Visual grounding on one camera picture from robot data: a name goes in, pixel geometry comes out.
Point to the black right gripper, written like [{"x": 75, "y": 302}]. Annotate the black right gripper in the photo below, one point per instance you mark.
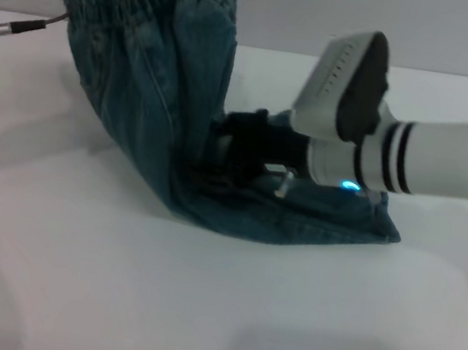
[{"x": 264, "y": 144}]

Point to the blue denim shorts with print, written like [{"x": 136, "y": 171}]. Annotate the blue denim shorts with print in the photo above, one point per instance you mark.
[{"x": 142, "y": 85}]

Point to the metal right wrist connector plug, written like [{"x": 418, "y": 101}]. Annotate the metal right wrist connector plug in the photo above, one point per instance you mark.
[{"x": 283, "y": 186}]

